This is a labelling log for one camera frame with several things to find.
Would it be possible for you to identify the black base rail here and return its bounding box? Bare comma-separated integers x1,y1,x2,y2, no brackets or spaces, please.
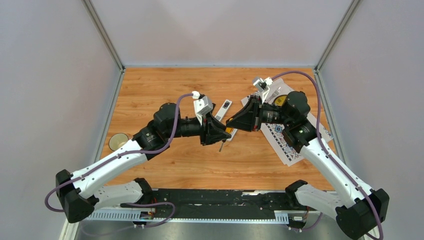
119,188,312,221

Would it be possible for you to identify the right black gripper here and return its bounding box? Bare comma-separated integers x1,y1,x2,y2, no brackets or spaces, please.
225,95,292,132

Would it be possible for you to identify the yellow handled screwdriver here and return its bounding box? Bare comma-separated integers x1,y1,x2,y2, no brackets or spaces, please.
218,127,233,152

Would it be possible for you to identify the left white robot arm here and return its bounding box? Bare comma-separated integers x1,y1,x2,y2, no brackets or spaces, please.
55,102,231,223

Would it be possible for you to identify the long white remote control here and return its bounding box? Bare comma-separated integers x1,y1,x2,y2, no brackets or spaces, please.
214,99,233,121

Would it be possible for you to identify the patterned white cloth mat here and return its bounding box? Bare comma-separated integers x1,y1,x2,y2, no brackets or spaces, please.
242,79,333,166

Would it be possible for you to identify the short white remote control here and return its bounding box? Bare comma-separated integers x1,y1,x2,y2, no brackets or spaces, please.
227,128,238,142

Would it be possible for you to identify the metal fork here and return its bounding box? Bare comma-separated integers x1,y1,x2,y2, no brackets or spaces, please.
265,87,281,103

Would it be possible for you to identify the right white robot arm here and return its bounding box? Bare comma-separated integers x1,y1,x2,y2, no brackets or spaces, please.
226,91,390,240

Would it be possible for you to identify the beige mug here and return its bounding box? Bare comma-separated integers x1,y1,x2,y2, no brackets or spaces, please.
108,133,129,151

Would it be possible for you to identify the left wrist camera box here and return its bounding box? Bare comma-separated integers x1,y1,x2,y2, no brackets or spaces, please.
191,91,214,126

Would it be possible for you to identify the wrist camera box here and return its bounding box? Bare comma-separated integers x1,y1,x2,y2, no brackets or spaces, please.
252,77,273,103
191,91,214,126

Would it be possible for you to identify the yellow round plate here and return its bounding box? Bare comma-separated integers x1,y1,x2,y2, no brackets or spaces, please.
272,94,287,107

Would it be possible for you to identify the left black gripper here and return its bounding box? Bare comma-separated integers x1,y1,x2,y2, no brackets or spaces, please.
165,111,232,147

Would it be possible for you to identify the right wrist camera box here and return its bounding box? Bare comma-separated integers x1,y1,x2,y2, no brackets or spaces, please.
252,77,273,103

